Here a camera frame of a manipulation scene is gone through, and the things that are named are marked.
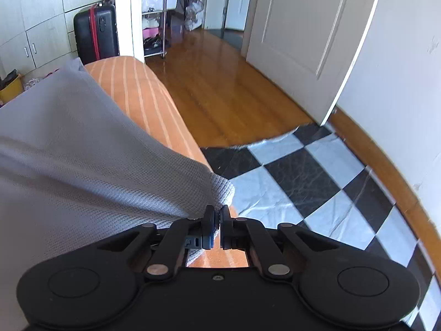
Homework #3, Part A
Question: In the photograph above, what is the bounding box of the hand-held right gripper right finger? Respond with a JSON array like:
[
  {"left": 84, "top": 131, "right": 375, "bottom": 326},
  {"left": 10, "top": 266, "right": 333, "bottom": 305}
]
[{"left": 219, "top": 205, "right": 336, "bottom": 280}]

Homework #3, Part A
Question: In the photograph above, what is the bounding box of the grey waffle-knit shirt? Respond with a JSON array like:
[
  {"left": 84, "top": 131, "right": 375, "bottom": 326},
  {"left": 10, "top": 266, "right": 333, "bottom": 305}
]
[{"left": 0, "top": 58, "right": 235, "bottom": 283}]

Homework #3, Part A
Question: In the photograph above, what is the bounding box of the yellow bin with black liner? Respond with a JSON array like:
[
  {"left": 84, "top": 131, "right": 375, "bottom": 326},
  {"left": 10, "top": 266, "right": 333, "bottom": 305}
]
[{"left": 0, "top": 70, "right": 24, "bottom": 106}]

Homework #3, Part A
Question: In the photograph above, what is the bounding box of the black suitcase with red trim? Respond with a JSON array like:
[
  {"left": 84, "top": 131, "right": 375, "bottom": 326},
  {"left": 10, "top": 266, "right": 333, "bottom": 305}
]
[{"left": 73, "top": 2, "right": 120, "bottom": 66}]

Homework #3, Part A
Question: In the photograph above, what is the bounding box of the metal shelf cart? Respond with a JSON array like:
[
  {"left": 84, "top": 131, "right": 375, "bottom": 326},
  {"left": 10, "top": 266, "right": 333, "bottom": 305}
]
[{"left": 141, "top": 0, "right": 173, "bottom": 59}]

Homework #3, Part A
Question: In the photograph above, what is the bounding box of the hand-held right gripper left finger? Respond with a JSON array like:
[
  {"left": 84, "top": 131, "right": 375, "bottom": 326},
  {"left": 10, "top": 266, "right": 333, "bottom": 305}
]
[{"left": 98, "top": 205, "right": 220, "bottom": 281}]

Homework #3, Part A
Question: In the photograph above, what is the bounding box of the black white checkered floor mat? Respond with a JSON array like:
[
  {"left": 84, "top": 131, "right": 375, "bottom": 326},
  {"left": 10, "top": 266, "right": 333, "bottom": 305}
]
[{"left": 200, "top": 122, "right": 436, "bottom": 330}]

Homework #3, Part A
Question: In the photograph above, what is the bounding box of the clear plastic bag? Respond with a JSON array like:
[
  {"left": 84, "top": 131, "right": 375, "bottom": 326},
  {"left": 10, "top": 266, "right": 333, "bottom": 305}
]
[{"left": 185, "top": 1, "right": 205, "bottom": 31}]

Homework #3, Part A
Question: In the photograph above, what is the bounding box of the white wardrobe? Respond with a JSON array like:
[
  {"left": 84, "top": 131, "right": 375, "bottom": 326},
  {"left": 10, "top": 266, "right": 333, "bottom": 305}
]
[{"left": 0, "top": 0, "right": 106, "bottom": 80}]

